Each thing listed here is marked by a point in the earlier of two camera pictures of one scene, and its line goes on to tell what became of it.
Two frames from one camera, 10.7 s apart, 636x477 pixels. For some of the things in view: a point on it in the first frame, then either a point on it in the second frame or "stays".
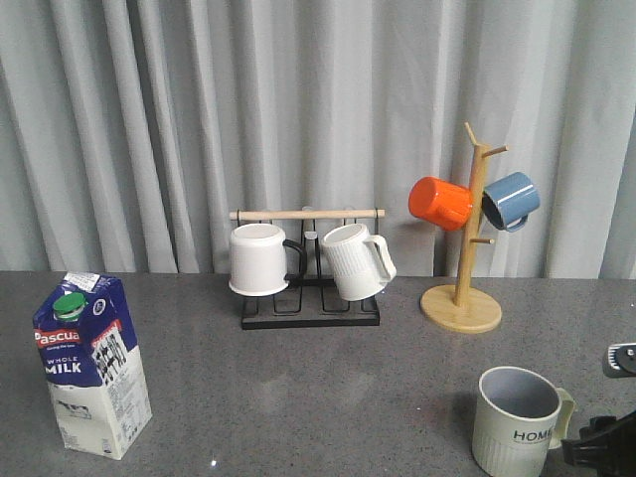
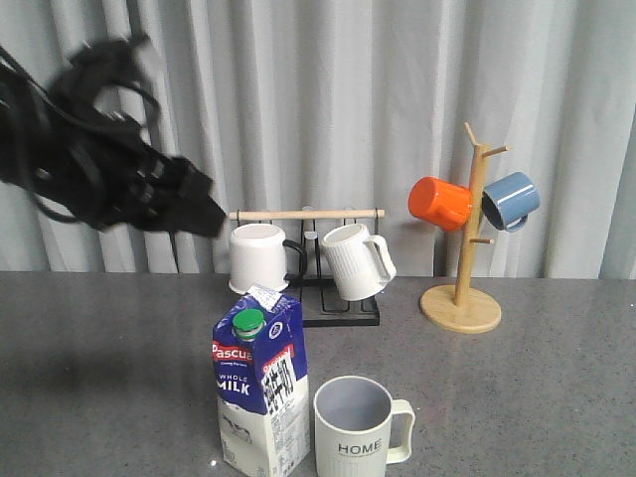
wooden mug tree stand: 461,308 stays
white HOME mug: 520,417 → 353,421
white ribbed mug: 357,274 stays
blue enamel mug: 508,202 stays
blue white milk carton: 93,367 → 260,363
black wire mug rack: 310,301 stays
